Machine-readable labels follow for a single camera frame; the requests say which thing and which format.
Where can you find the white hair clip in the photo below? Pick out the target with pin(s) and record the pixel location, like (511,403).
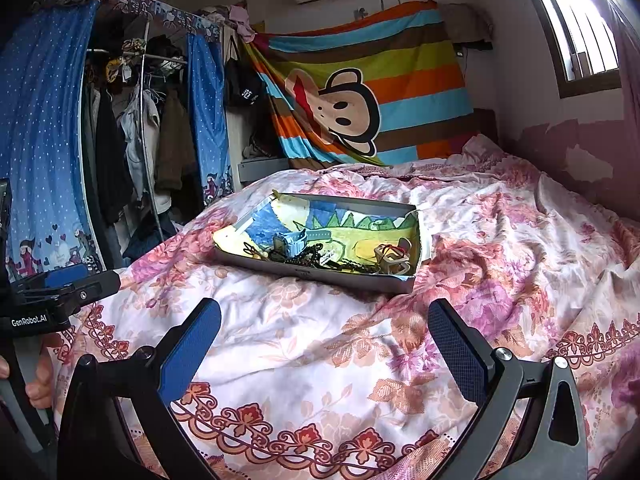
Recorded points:
(395,261)

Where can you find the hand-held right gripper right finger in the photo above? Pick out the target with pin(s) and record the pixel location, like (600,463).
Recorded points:
(452,355)

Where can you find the pink clothing pile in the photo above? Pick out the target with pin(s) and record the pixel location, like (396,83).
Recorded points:
(240,15)

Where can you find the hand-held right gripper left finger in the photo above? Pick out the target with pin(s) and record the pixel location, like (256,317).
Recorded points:
(192,345)

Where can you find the shallow grey box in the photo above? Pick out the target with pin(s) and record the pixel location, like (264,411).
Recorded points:
(310,272)

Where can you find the brown jacket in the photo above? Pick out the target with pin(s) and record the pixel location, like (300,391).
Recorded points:
(175,145)

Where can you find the striped monkey blanket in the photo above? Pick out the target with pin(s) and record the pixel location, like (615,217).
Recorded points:
(425,60)

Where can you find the pink floral bedsheet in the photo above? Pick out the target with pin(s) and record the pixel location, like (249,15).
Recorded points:
(350,360)

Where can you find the brown wooden headboard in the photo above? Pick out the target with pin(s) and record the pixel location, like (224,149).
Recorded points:
(485,125)

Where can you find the dinosaur drawing paper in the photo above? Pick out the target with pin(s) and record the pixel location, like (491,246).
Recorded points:
(350,230)

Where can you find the patterned wardrobe valance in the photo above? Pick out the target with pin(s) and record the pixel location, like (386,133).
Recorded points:
(125,2)

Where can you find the black garment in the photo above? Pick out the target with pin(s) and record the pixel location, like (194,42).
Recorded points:
(110,160)

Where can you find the person's left hand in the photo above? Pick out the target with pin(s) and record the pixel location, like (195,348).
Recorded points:
(42,380)

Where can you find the wide blue dotted curtain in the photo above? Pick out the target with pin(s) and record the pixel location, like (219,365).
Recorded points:
(45,110)

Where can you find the pink curtain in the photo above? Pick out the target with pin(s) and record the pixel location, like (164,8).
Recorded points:
(630,70)

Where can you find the brown cloth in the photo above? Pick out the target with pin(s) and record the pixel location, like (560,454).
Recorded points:
(465,22)

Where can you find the barred window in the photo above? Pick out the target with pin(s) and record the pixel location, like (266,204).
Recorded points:
(575,10)

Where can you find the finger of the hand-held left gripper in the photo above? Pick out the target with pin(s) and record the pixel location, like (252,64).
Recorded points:
(67,275)
(82,294)

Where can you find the white cabinet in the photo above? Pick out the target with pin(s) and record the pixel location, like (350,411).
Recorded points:
(235,135)

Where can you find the narrow blue dotted curtain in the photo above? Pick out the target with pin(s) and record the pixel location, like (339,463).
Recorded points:
(207,110)

